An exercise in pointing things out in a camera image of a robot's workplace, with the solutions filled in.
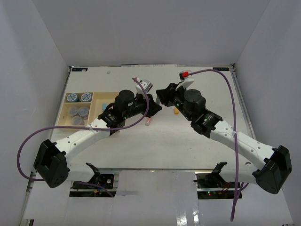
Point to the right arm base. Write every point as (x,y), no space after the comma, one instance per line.
(213,188)

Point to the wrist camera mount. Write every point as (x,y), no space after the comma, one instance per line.
(186,79)
(145,84)

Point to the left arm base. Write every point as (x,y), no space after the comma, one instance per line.
(105,188)

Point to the blue capped highlighter pen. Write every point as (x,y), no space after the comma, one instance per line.
(104,106)

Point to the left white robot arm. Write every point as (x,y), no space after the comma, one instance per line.
(54,159)

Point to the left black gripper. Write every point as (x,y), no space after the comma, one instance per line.
(154,108)

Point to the left table logo sticker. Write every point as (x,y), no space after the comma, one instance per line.
(79,69)

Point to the table logo sticker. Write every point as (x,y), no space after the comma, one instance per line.
(222,69)
(79,69)

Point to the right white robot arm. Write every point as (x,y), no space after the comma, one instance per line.
(269,166)

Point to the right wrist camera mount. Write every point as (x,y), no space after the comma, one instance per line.
(186,79)

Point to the beige wooden organizer tray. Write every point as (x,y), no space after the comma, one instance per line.
(95,107)

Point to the blue white ink jar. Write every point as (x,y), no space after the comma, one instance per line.
(72,98)
(86,97)

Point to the orange highlighter pen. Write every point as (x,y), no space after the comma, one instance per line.
(148,121)

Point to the orange highlighter cap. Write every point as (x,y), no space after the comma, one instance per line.
(176,111)

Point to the paperclip jar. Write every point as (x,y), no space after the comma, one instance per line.
(73,111)
(77,121)
(83,112)

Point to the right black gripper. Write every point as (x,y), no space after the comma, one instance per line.
(166,96)

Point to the right table logo sticker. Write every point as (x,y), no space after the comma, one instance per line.
(222,69)

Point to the aluminium table rail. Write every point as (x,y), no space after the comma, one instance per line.
(244,110)

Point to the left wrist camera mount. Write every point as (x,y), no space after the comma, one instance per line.
(145,84)

